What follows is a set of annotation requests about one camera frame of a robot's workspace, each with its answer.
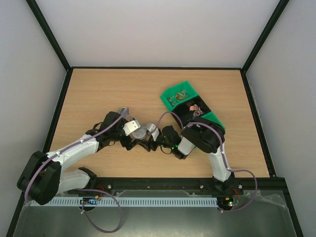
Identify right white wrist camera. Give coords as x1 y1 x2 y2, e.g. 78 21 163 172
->
146 123 160 141

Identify silver metal scoop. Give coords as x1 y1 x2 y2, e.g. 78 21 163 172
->
117 107 129 117

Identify light blue cable duct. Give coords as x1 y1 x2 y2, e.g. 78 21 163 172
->
45 197 218 207

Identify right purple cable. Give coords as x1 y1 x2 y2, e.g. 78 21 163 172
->
157 111 258 214

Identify silver metal jar lid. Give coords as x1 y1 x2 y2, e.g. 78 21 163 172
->
131 125 148 140

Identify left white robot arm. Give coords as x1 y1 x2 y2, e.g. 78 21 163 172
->
17 110 141 205

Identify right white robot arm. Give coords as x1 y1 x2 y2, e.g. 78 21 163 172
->
138 118 235 194

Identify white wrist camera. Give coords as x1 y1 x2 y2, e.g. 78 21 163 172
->
123 120 141 136
146 123 160 141

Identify green candy bin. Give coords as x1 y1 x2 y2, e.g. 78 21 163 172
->
160 81 198 111
192 115 225 153

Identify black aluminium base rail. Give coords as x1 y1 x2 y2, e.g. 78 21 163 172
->
24 176 287 196

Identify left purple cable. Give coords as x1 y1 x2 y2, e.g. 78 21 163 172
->
24 109 134 233

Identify purple cable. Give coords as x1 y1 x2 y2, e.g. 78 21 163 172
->
24 109 134 233
157 111 258 214

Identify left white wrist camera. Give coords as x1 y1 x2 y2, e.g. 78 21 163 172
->
123 120 141 136

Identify black candy bin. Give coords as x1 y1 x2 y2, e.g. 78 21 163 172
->
172 96 211 126

